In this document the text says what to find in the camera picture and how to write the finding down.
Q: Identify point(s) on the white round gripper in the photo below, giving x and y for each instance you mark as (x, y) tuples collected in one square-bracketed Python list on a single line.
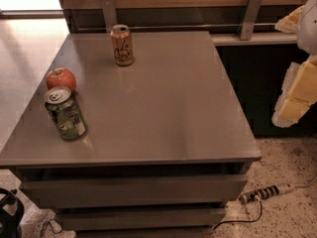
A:
[(309, 27)]

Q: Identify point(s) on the green soda can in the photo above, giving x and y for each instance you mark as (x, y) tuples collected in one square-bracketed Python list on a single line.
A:
[(65, 112)]

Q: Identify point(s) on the orange LaCroix can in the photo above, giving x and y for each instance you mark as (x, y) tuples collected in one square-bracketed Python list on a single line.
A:
[(122, 45)]

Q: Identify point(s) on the white power strip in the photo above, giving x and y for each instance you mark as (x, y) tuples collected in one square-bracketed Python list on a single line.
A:
[(266, 192)]

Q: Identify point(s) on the grey drawer cabinet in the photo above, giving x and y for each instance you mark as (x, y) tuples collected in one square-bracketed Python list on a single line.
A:
[(172, 113)]

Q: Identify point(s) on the top grey drawer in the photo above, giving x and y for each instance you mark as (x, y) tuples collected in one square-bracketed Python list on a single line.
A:
[(108, 192)]

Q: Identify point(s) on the grey drawer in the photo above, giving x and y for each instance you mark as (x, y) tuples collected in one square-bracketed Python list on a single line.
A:
[(108, 192), (196, 232), (141, 219)]

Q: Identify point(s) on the middle grey drawer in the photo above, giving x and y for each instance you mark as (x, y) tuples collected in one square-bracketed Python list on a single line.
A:
[(141, 219)]

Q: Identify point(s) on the bottom grey drawer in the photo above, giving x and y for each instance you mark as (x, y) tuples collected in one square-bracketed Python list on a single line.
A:
[(196, 232)]

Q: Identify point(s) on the red apple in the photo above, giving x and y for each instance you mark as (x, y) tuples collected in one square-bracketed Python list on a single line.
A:
[(61, 77)]

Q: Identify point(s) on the black object at left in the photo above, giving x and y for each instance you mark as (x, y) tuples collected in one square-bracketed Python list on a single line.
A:
[(11, 213)]

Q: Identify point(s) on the thin metal rail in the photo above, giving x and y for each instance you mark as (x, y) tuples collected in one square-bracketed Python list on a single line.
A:
[(207, 27)]

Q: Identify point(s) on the right metal bracket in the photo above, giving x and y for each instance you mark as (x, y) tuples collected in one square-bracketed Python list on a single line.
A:
[(247, 25)]

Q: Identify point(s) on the metal bracket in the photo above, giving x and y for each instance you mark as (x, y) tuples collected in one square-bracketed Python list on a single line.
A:
[(247, 25), (109, 14)]

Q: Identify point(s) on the wooden wall counter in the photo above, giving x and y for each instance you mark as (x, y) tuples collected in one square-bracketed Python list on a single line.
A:
[(89, 14)]

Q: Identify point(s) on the left metal bracket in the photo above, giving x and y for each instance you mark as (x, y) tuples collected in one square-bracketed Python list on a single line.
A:
[(109, 14)]

